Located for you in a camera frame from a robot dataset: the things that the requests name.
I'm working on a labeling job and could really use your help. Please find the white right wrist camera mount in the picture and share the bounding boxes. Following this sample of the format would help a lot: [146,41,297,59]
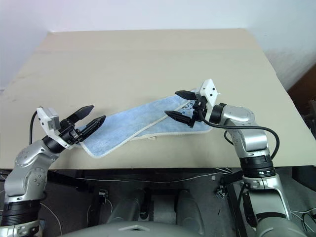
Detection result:
[197,79,221,119]

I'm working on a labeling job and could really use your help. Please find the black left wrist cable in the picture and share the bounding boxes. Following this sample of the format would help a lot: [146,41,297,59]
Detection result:
[29,111,40,146]

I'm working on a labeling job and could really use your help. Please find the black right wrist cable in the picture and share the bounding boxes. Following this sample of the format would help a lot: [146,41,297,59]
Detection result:
[197,115,280,163]

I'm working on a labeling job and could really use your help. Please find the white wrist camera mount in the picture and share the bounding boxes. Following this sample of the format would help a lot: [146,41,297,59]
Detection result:
[197,79,221,119]
[36,106,74,150]

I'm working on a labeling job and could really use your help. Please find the light blue cloth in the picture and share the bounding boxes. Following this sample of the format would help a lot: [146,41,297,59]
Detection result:
[74,86,213,159]

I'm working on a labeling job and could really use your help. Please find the black right shoulder cable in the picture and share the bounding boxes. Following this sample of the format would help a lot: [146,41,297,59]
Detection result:
[237,184,249,223]

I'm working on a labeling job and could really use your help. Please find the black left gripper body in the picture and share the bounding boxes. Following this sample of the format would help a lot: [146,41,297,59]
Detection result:
[58,118,84,146]

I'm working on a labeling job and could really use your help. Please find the thin white wire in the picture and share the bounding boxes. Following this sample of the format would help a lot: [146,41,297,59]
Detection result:
[74,169,234,185]

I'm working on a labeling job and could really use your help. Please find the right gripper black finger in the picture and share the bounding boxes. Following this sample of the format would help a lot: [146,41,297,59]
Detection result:
[164,110,196,128]
[174,90,197,101]

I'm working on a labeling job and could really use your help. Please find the grey robot torso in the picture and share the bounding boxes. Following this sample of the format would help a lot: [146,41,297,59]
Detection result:
[59,220,210,237]

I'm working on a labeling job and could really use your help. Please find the dark grey rounded leg shape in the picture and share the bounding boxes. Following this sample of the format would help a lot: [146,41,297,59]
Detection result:
[107,189,151,227]
[174,189,210,229]

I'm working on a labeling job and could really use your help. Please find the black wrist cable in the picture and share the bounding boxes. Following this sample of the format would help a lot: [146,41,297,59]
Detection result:
[197,115,280,163]
[29,111,40,146]

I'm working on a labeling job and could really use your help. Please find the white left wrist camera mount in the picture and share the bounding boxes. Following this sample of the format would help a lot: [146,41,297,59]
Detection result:
[36,106,74,150]

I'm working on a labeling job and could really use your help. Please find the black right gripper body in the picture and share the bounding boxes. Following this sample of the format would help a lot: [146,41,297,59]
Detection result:
[189,94,210,128]

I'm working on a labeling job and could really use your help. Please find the dark brown cabinet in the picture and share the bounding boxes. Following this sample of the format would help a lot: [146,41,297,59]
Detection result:
[287,64,316,139]

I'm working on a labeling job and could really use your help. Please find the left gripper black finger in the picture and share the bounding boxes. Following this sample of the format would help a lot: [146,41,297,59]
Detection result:
[78,115,107,143]
[64,105,95,125]

